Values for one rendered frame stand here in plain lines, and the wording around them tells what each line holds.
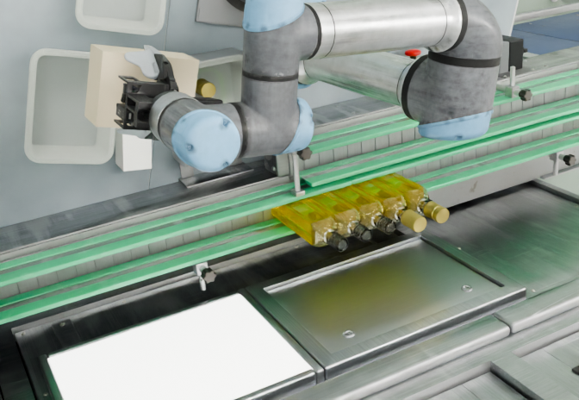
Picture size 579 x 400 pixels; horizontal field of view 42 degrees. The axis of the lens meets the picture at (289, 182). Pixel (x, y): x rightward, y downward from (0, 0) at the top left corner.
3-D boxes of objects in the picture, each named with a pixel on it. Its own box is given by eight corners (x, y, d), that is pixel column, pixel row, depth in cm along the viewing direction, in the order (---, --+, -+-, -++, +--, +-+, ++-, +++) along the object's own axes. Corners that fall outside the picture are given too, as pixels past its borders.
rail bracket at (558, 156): (527, 167, 205) (565, 183, 193) (528, 144, 202) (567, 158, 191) (538, 164, 206) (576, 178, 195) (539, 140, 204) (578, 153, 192)
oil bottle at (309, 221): (271, 216, 170) (319, 252, 152) (269, 193, 168) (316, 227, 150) (293, 209, 172) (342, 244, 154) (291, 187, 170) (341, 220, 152)
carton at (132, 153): (115, 163, 162) (123, 171, 157) (112, 51, 155) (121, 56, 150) (143, 160, 165) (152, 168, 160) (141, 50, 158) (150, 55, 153)
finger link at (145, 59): (121, 28, 117) (131, 71, 112) (157, 33, 120) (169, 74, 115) (116, 44, 119) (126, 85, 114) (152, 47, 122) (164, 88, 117)
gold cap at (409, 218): (399, 214, 156) (411, 221, 152) (412, 206, 157) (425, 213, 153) (401, 228, 157) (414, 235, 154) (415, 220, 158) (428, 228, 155)
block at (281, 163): (262, 169, 173) (276, 178, 167) (258, 130, 169) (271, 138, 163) (276, 165, 174) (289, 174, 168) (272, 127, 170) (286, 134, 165)
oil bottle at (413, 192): (357, 190, 179) (412, 221, 161) (357, 167, 177) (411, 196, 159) (377, 184, 181) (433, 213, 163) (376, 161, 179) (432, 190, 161)
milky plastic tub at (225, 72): (173, 159, 168) (187, 171, 161) (158, 60, 159) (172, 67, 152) (244, 141, 175) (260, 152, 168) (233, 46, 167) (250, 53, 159)
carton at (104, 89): (90, 43, 123) (102, 51, 116) (183, 53, 130) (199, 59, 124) (84, 115, 126) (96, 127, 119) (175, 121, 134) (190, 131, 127)
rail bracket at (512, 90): (483, 91, 189) (522, 103, 178) (483, 62, 186) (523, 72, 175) (495, 88, 190) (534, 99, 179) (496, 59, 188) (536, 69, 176)
